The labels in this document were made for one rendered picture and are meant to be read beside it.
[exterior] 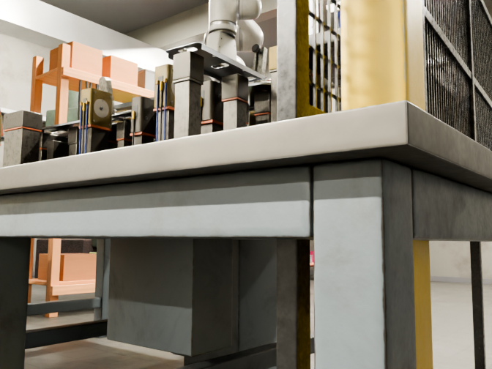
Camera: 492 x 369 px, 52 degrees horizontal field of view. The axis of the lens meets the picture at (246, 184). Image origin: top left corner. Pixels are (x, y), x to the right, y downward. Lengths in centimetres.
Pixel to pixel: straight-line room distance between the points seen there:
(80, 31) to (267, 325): 539
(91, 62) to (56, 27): 230
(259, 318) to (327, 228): 167
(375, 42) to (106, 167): 42
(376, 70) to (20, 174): 58
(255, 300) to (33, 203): 136
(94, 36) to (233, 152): 656
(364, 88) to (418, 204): 24
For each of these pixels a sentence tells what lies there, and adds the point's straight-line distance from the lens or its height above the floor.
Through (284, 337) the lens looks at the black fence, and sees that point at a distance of 66.
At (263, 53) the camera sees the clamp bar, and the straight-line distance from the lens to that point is 173.
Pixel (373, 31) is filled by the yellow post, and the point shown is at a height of 88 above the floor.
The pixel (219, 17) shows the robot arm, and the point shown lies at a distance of 156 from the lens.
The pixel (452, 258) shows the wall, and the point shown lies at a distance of 804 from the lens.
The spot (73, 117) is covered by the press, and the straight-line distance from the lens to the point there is 784.
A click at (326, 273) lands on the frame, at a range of 53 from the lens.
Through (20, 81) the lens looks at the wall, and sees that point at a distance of 861.
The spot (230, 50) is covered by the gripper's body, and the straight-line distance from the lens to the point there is 155.
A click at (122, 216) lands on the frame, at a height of 61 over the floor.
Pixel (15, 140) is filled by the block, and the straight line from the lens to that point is 198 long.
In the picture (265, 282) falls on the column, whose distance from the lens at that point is 219.
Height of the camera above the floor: 58
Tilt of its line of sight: 6 degrees up
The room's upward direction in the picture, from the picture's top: straight up
